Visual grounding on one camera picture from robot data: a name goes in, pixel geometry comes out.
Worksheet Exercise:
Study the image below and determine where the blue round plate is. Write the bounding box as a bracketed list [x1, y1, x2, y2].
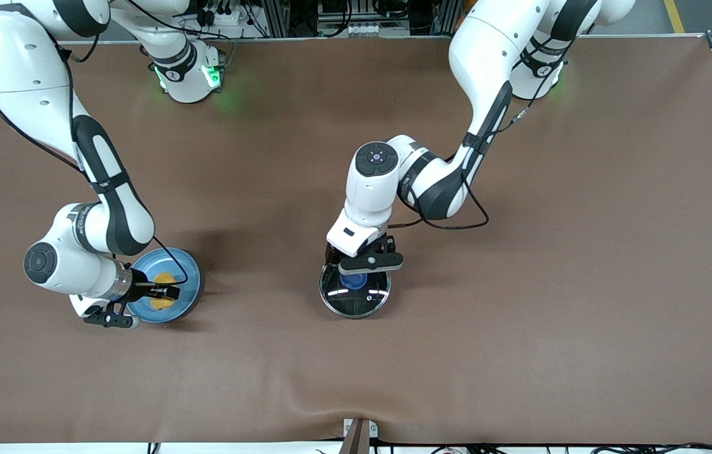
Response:
[125, 247, 202, 324]

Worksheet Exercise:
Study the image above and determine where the brown table mat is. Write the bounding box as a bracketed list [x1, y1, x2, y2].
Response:
[0, 37, 712, 445]

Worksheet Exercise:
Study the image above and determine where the silver clamp bracket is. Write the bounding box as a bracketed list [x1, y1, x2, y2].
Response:
[342, 417, 379, 454]

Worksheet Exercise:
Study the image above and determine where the yellow potato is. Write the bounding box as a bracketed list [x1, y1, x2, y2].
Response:
[153, 272, 175, 310]

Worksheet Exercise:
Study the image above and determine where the white power strip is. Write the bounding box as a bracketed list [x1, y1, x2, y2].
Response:
[187, 5, 249, 37]

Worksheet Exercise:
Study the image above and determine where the black pot with blue handle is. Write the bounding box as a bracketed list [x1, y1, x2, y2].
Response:
[318, 257, 392, 320]

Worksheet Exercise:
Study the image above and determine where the glass lid with blue knob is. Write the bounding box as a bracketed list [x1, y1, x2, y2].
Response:
[320, 257, 391, 318]

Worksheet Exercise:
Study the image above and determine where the grey control box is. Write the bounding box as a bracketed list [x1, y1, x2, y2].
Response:
[317, 0, 389, 37]

